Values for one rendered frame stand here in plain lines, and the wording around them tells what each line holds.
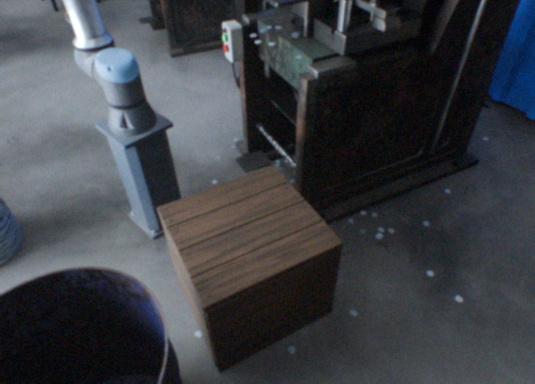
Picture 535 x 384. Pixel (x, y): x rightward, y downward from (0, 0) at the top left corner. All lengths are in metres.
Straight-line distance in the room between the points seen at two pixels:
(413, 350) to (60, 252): 1.27
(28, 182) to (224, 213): 1.15
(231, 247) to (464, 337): 0.78
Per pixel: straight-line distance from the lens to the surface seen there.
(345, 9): 1.31
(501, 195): 1.96
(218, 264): 1.05
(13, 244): 1.78
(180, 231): 1.14
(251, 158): 1.65
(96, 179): 1.97
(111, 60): 1.31
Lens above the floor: 1.18
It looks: 42 degrees down
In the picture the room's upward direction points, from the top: 1 degrees counter-clockwise
